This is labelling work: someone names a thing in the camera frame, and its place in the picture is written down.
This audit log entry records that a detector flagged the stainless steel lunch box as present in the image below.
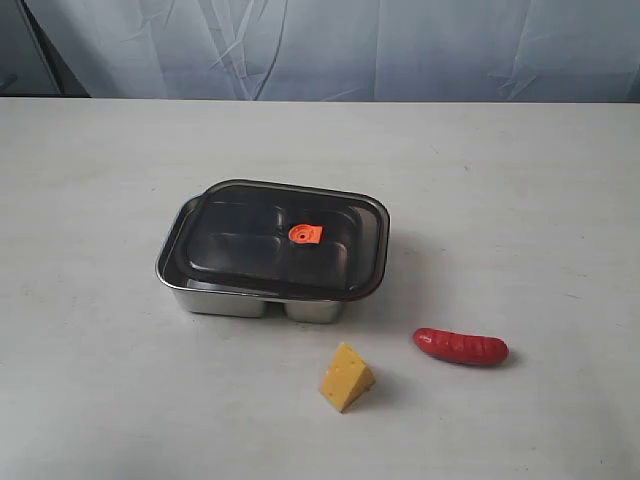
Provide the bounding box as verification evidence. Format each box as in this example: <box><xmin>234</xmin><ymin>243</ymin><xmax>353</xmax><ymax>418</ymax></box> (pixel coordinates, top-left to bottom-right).
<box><xmin>156</xmin><ymin>196</ymin><xmax>349</xmax><ymax>324</ymax></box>

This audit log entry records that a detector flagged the red toy sausage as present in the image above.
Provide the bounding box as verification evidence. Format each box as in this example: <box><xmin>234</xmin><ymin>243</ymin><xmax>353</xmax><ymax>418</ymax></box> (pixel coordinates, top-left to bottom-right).
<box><xmin>413</xmin><ymin>328</ymin><xmax>509</xmax><ymax>367</ymax></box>

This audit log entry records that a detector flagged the grey backdrop curtain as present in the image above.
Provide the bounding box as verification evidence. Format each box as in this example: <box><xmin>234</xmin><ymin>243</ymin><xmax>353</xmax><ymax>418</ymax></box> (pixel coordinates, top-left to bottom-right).
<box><xmin>1</xmin><ymin>1</ymin><xmax>639</xmax><ymax>102</ymax></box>

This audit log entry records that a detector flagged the yellow toy cheese wedge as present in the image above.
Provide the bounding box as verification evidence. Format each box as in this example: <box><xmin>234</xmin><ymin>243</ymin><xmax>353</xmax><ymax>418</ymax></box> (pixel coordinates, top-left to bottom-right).
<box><xmin>320</xmin><ymin>343</ymin><xmax>376</xmax><ymax>413</ymax></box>

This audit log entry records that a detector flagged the dark transparent lunch box lid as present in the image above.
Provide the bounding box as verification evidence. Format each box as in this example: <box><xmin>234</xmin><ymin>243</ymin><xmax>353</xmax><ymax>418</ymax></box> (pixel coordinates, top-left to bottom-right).
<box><xmin>172</xmin><ymin>179</ymin><xmax>390</xmax><ymax>302</ymax></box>

